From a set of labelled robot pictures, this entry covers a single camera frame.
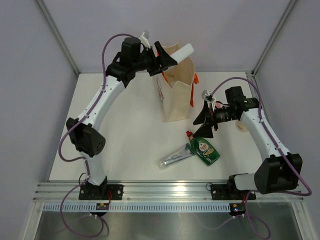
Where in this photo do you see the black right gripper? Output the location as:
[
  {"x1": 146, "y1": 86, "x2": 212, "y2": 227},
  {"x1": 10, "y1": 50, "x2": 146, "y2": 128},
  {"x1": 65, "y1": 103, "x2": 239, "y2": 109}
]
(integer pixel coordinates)
[{"x1": 193, "y1": 100, "x2": 238, "y2": 139}]

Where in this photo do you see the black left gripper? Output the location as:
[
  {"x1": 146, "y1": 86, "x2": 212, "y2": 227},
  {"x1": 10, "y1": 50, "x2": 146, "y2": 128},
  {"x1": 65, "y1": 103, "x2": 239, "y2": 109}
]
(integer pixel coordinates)
[{"x1": 131, "y1": 41, "x2": 176, "y2": 76}]

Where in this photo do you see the white bottle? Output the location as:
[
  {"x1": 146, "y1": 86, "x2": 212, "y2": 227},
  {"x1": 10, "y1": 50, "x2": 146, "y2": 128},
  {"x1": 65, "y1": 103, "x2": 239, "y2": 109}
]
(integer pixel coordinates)
[{"x1": 170, "y1": 43, "x2": 194, "y2": 64}]

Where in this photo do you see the beige canvas tote bag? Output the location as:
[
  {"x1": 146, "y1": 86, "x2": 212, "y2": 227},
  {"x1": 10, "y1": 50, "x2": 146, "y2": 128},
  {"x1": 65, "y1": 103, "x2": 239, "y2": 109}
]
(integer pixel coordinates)
[{"x1": 154, "y1": 57, "x2": 199, "y2": 123}]

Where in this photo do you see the green Fairy dish soap bottle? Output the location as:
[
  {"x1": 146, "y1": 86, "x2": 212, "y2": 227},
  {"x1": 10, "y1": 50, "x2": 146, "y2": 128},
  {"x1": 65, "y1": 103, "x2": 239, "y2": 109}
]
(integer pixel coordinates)
[{"x1": 186, "y1": 130, "x2": 221, "y2": 166}]

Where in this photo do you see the silver toothpaste tube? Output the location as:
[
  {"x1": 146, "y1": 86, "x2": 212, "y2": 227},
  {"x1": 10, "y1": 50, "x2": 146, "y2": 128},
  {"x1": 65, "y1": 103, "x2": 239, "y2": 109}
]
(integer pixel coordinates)
[{"x1": 157, "y1": 143, "x2": 195, "y2": 169}]

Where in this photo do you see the peach bottle pink cap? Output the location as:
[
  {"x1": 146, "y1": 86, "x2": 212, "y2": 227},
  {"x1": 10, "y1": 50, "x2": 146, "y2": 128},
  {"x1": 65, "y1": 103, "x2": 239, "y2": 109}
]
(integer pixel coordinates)
[{"x1": 215, "y1": 101, "x2": 225, "y2": 109}]

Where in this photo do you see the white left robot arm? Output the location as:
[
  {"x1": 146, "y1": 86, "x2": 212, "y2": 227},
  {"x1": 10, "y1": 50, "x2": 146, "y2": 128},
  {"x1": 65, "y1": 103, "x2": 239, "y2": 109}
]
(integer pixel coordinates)
[{"x1": 66, "y1": 36, "x2": 194, "y2": 200}]

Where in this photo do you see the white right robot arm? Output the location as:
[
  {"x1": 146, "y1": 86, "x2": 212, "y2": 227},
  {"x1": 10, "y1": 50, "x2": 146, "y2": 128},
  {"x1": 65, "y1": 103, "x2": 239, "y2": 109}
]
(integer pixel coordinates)
[{"x1": 193, "y1": 86, "x2": 303, "y2": 199}]

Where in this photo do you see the cream pump lotion bottle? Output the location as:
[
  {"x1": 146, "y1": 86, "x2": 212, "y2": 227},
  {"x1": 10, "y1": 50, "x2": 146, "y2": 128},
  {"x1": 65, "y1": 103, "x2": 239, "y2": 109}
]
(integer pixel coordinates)
[{"x1": 235, "y1": 120, "x2": 248, "y2": 133}]

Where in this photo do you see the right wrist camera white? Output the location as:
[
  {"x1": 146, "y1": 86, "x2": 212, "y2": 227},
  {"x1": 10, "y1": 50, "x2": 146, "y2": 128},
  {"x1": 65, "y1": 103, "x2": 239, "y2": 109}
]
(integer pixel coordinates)
[{"x1": 201, "y1": 90, "x2": 217, "y2": 112}]

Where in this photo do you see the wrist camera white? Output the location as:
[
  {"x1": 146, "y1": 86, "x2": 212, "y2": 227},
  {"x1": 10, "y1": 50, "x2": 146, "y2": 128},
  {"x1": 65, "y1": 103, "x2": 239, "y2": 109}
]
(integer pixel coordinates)
[
  {"x1": 201, "y1": 90, "x2": 217, "y2": 112},
  {"x1": 138, "y1": 30, "x2": 152, "y2": 49}
]

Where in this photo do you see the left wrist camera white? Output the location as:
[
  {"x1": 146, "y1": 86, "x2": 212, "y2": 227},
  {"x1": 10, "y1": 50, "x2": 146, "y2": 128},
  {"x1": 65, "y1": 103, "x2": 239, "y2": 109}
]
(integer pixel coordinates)
[{"x1": 138, "y1": 30, "x2": 152, "y2": 49}]

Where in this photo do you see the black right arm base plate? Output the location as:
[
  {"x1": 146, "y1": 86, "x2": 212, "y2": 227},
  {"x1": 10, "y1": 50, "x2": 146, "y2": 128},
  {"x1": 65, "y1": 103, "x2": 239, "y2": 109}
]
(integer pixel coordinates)
[{"x1": 209, "y1": 183, "x2": 249, "y2": 201}]

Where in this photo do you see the slotted white cable duct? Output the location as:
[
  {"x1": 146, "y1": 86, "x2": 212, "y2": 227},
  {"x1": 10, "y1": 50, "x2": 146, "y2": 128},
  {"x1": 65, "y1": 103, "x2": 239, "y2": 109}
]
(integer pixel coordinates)
[{"x1": 43, "y1": 201, "x2": 231, "y2": 213}]

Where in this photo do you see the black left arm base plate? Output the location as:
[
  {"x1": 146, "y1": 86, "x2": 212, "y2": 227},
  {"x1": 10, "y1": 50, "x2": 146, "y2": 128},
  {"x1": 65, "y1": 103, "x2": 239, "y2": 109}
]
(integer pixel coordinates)
[{"x1": 78, "y1": 183, "x2": 124, "y2": 201}]

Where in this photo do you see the left aluminium frame post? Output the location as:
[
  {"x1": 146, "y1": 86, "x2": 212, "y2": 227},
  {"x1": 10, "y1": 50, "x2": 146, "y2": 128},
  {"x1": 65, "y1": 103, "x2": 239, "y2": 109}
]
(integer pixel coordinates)
[{"x1": 34, "y1": 0, "x2": 81, "y2": 77}]

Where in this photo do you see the aluminium frame post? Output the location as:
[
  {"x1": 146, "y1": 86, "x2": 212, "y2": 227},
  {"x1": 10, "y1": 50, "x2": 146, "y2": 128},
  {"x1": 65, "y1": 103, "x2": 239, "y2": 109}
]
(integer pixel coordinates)
[
  {"x1": 34, "y1": 0, "x2": 81, "y2": 77},
  {"x1": 251, "y1": 0, "x2": 299, "y2": 78}
]

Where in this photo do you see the right aluminium frame post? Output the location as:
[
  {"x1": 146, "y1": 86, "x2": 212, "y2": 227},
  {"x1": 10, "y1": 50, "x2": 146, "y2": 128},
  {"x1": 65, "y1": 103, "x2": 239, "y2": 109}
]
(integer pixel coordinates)
[{"x1": 251, "y1": 0, "x2": 299, "y2": 78}]

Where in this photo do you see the aluminium mounting rail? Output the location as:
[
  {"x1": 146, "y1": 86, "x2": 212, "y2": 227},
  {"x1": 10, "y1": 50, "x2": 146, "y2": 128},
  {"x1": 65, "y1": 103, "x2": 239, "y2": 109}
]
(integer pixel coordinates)
[{"x1": 32, "y1": 179, "x2": 305, "y2": 202}]

